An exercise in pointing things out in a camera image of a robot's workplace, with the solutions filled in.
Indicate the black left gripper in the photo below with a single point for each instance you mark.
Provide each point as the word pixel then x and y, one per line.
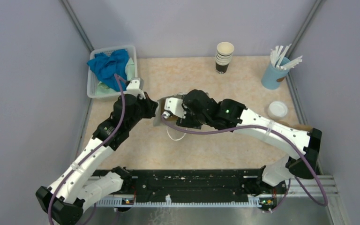
pixel 150 104

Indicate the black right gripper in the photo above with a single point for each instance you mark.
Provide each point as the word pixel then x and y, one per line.
pixel 186 122

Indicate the light blue paper bag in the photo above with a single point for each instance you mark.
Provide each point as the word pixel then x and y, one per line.
pixel 173 134

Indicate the stack of paper cups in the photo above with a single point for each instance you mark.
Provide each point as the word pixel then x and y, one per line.
pixel 223 56

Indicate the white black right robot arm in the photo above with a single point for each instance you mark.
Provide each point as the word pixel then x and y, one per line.
pixel 301 147

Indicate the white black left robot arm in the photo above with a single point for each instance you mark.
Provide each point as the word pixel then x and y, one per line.
pixel 67 198

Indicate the blue cloth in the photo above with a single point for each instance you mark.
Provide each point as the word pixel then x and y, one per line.
pixel 105 67

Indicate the stack of plastic lids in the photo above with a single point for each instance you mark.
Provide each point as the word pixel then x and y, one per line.
pixel 277 110

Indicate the blue straw holder cup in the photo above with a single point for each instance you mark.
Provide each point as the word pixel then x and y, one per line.
pixel 273 77

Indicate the white wrapped straws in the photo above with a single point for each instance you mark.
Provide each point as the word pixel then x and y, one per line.
pixel 279 60

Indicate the brown pulp cup carrier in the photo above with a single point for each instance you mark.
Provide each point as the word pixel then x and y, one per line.
pixel 302 127

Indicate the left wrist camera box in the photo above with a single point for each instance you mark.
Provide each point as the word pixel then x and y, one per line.
pixel 135 88

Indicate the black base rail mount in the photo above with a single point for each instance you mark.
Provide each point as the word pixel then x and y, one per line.
pixel 218 188

